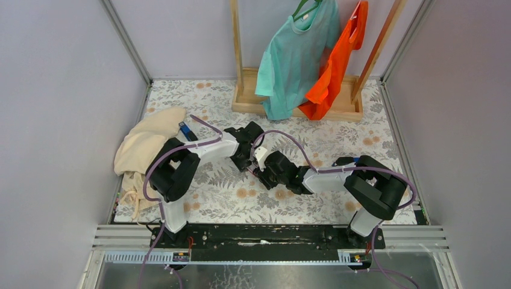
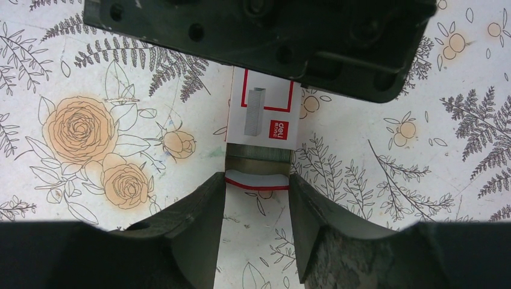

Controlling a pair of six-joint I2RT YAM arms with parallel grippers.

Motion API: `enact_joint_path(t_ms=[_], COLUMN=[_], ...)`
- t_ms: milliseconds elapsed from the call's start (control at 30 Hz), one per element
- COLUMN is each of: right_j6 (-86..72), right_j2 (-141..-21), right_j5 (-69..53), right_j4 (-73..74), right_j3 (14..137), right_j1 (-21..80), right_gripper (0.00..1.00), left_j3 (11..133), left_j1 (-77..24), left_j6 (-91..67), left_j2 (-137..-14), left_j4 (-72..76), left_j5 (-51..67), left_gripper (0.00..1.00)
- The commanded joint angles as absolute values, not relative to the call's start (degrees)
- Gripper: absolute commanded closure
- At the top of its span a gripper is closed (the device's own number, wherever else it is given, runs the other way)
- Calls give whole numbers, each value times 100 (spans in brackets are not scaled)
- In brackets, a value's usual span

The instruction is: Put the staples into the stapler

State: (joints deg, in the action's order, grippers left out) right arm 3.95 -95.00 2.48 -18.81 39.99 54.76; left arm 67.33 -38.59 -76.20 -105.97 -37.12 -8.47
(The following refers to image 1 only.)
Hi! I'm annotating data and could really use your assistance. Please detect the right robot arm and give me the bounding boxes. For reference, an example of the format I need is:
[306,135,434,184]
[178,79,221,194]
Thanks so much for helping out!
[254,148,409,248]

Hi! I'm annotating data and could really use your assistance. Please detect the teal t-shirt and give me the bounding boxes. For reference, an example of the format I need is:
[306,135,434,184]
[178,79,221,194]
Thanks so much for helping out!
[255,1,341,120]

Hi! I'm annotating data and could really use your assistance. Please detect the blue stapler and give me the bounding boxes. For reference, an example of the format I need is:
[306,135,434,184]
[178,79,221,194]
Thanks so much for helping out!
[332,157,359,167]
[179,122,198,141]

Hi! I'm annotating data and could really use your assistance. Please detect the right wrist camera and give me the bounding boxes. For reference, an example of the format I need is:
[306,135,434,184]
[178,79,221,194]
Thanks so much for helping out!
[254,146,270,171]

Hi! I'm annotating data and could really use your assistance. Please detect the wooden clothes rack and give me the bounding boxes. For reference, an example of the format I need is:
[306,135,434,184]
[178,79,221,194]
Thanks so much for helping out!
[230,1,407,122]

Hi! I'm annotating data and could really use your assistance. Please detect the green hanger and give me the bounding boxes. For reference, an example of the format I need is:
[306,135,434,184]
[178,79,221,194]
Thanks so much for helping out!
[292,0,322,21]

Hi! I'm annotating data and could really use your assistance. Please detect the floral table mat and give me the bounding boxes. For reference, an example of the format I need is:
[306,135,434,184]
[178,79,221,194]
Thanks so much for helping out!
[145,80,402,224]

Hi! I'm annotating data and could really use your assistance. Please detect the beige cloth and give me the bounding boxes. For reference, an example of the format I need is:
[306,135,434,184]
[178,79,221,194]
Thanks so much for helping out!
[113,107,186,222]

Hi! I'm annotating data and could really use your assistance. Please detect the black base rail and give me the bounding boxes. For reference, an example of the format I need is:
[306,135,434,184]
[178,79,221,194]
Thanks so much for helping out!
[150,223,386,262]

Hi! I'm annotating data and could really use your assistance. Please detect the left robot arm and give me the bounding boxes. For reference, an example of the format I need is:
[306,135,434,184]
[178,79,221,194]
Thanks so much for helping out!
[146,122,263,247]

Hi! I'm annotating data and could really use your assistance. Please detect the orange t-shirt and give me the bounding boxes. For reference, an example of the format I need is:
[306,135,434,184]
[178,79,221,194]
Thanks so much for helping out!
[298,1,369,120]

